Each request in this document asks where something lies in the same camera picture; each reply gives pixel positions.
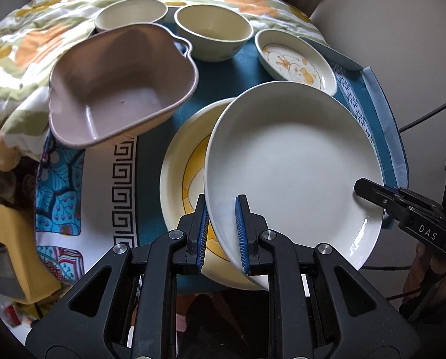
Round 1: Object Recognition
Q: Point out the cream plate with yellow pattern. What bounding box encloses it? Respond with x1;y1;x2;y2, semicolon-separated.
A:
159;97;267;290

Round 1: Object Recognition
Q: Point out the pink square handled dish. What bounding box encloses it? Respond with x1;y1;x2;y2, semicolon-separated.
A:
48;24;199;149

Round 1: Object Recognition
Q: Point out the cream round bowl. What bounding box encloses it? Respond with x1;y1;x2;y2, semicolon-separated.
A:
174;4;254;63

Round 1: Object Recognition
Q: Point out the person's right hand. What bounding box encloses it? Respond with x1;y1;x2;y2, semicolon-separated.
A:
402;242;446;305

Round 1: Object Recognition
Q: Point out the small duck pattern plate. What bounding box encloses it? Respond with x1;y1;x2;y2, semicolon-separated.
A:
255;29;337;96

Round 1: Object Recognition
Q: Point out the black cable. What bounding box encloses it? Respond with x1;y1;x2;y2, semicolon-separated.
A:
398;95;446;134

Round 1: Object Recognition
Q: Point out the floral quilt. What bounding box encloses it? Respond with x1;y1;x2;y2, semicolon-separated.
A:
0;0;325;172

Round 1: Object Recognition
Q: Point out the teal blue table mat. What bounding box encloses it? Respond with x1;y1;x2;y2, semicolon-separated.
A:
134;41;410;245

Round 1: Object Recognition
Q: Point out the large white plate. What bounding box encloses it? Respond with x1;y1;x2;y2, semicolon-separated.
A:
204;81;383;268

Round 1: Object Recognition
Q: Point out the yellow object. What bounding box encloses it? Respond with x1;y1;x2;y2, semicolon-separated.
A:
0;204;61;304

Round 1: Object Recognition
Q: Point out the small cream bowl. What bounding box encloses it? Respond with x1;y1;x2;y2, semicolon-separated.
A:
95;0;168;33

